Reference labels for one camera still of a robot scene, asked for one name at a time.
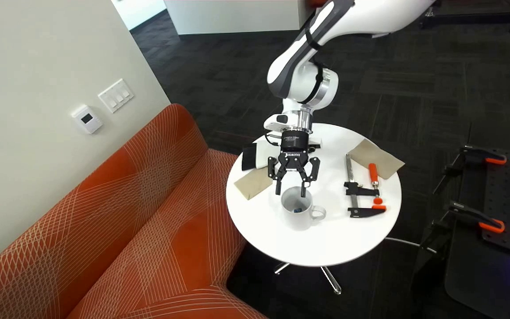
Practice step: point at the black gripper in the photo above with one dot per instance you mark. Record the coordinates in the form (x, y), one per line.
(293, 142)

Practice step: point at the white ceramic mug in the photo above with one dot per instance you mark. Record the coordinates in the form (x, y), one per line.
(295, 222)

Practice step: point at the round white table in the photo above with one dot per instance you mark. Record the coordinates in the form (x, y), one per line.
(325, 241)

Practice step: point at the orange patterned sofa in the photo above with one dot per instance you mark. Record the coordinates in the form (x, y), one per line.
(118, 223)

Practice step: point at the black clamp orange grip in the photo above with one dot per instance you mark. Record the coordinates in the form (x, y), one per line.
(490, 225)
(495, 160)

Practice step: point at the white wall light switch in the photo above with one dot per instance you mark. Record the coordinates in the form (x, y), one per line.
(115, 94)

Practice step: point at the white wall thermostat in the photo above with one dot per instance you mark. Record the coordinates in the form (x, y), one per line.
(86, 119)

